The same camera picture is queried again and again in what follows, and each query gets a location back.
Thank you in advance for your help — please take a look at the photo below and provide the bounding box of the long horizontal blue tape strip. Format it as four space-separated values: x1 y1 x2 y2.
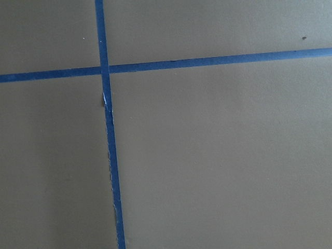
1 47 331 83

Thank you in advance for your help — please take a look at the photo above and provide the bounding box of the long vertical blue tape strip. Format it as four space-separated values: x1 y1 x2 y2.
95 1 126 249

